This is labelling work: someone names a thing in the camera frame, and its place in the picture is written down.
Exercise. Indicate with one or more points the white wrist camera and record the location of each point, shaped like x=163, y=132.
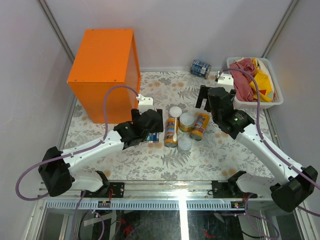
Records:
x=224, y=80
x=144, y=103

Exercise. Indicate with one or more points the aluminium mounting rail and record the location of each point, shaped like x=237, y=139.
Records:
x=194, y=190

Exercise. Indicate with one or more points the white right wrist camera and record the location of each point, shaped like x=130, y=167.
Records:
x=224, y=80

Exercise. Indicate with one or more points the orange wooden box shelf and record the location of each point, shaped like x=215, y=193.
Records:
x=105, y=75

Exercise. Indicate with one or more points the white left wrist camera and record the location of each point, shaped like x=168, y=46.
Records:
x=144, y=103

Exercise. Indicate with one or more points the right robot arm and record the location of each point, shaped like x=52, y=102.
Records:
x=291, y=184

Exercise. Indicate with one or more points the lying yellow can with spoon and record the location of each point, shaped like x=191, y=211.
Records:
x=169, y=131

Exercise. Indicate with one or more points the lying yellow porridge can right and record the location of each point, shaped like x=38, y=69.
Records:
x=199, y=127

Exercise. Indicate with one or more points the lying blue tin can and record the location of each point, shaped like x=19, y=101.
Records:
x=200, y=69

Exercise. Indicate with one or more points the pink cloth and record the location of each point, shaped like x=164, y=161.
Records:
x=244, y=91

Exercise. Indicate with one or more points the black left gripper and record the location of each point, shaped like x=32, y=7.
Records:
x=159, y=128

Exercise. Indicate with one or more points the rear can white lid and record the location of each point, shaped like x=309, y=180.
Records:
x=175, y=112

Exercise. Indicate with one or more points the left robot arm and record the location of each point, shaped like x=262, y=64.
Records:
x=61, y=169

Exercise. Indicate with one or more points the blue tin can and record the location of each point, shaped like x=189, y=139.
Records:
x=200, y=69
x=153, y=137

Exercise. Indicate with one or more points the upright yellow can white lid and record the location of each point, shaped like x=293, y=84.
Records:
x=186, y=122

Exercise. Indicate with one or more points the yellow cloth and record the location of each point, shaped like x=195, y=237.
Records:
x=264, y=81

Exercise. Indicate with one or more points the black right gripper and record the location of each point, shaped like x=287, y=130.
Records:
x=203, y=94

